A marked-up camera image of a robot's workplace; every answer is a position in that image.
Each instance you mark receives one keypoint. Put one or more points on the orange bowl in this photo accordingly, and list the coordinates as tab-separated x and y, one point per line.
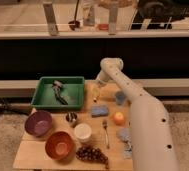
59	145

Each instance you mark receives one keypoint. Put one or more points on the orange fruit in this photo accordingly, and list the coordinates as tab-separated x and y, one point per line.
118	118

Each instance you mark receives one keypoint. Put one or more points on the white cup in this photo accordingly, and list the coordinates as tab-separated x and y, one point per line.
83	132

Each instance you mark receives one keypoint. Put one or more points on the blue sponge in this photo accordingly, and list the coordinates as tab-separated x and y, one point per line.
98	111

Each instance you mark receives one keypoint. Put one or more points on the grey tool in tray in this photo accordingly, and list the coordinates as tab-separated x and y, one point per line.
57	86

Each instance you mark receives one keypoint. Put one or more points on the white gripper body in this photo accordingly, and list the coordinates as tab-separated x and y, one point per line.
102	79

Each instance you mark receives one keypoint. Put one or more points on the purple bowl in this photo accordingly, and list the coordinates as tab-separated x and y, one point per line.
38	123

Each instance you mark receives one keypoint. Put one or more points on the wooden board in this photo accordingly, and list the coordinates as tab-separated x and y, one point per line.
31	153

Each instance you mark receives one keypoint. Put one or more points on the blue plastic cup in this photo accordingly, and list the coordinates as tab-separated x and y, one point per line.
119	97

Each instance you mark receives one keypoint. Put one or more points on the grey blue cloth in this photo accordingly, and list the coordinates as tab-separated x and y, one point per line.
123	135

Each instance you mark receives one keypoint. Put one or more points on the yellow banana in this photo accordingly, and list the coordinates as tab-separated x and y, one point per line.
95	93

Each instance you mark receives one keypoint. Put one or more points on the green plastic tray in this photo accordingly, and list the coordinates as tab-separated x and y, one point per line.
72	92

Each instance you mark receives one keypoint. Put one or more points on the small metal cup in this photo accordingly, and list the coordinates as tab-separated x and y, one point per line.
71	118

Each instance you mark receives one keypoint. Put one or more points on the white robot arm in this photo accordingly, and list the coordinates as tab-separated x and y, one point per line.
151	139

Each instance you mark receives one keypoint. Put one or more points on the bunch of dark grapes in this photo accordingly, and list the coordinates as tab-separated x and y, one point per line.
92	155

